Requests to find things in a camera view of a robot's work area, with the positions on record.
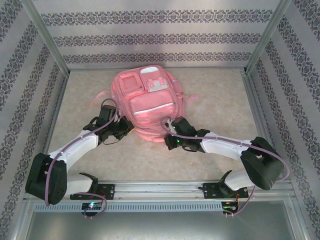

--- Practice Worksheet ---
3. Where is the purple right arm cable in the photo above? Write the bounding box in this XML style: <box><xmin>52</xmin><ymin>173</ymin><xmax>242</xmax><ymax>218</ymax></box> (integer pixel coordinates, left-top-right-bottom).
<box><xmin>161</xmin><ymin>116</ymin><xmax>291</xmax><ymax>217</ymax></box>

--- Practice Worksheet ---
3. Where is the left aluminium side rail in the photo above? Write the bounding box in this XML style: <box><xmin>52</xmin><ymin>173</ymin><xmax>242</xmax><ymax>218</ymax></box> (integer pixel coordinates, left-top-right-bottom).
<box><xmin>34</xmin><ymin>72</ymin><xmax>70</xmax><ymax>182</ymax></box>

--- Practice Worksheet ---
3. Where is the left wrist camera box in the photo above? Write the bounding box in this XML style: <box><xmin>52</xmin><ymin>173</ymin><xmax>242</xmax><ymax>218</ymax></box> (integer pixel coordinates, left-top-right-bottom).
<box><xmin>98</xmin><ymin>105</ymin><xmax>118</xmax><ymax>124</ymax></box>

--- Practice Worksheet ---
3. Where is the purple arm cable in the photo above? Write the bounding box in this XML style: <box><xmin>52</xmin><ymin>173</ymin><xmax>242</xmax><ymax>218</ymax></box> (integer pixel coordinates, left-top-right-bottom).
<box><xmin>44</xmin><ymin>98</ymin><xmax>121</xmax><ymax>220</ymax></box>
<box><xmin>161</xmin><ymin>116</ymin><xmax>291</xmax><ymax>217</ymax></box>

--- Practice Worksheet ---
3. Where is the aluminium back rail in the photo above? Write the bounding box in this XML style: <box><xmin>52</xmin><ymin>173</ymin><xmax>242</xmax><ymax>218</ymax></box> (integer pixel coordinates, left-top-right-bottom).
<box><xmin>67</xmin><ymin>65</ymin><xmax>248</xmax><ymax>72</ymax></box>

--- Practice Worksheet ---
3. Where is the slotted grey cable duct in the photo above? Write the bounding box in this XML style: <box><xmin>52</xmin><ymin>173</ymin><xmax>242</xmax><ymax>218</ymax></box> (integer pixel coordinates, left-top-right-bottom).
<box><xmin>33</xmin><ymin>201</ymin><xmax>238</xmax><ymax>213</ymax></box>

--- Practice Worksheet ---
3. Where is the aluminium frame post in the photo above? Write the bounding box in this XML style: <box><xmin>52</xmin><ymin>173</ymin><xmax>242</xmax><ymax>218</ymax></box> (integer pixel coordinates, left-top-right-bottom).
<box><xmin>21</xmin><ymin>0</ymin><xmax>72</xmax><ymax>76</ymax></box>
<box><xmin>244</xmin><ymin>0</ymin><xmax>293</xmax><ymax>75</ymax></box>

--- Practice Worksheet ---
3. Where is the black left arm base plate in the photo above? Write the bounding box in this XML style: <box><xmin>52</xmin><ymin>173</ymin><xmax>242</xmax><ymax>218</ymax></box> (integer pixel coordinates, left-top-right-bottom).
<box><xmin>69</xmin><ymin>183</ymin><xmax>116</xmax><ymax>201</ymax></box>

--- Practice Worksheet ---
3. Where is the pink student backpack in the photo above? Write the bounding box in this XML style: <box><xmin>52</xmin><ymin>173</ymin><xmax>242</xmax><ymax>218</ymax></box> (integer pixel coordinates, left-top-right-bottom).
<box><xmin>84</xmin><ymin>64</ymin><xmax>200</xmax><ymax>144</ymax></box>

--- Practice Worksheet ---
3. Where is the left aluminium frame post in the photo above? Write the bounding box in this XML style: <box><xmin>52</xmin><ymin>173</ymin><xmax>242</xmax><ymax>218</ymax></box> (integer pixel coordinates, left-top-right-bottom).
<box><xmin>21</xmin><ymin>0</ymin><xmax>72</xmax><ymax>76</ymax></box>

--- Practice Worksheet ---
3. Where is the left controller board green light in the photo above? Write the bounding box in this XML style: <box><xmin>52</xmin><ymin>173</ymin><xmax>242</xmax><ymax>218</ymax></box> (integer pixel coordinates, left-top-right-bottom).
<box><xmin>81</xmin><ymin>202</ymin><xmax>102</xmax><ymax>211</ymax></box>

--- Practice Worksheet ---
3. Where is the right aluminium frame post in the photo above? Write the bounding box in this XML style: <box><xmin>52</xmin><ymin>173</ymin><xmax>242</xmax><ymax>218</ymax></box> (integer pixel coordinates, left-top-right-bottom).
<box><xmin>244</xmin><ymin>0</ymin><xmax>293</xmax><ymax>75</ymax></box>

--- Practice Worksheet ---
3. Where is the aluminium mounting rail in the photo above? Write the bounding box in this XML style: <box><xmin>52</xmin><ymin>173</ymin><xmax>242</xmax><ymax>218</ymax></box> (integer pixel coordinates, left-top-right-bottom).
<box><xmin>23</xmin><ymin>181</ymin><xmax>293</xmax><ymax>201</ymax></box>

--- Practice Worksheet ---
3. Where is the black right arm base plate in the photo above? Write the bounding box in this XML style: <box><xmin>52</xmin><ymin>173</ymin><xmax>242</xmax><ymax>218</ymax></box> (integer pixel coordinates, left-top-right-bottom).
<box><xmin>202</xmin><ymin>181</ymin><xmax>250</xmax><ymax>200</ymax></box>

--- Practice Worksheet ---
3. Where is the grey metal sheet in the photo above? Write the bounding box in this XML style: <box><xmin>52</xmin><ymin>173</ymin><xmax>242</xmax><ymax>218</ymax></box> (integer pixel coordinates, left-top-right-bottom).
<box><xmin>14</xmin><ymin>211</ymin><xmax>308</xmax><ymax>240</ymax></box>

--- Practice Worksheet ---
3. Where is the thin black left gripper wire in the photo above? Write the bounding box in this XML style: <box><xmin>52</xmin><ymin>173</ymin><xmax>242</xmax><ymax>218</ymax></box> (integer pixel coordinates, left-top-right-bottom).
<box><xmin>102</xmin><ymin>136</ymin><xmax>120</xmax><ymax>146</ymax></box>

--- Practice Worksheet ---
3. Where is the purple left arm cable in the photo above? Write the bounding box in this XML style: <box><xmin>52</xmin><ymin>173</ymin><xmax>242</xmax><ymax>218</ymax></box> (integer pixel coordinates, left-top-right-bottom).
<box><xmin>44</xmin><ymin>98</ymin><xmax>121</xmax><ymax>220</ymax></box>

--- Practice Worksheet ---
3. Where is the right controller board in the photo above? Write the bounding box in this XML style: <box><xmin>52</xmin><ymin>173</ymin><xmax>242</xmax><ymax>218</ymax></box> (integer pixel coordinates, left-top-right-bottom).
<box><xmin>222</xmin><ymin>201</ymin><xmax>240</xmax><ymax>213</ymax></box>

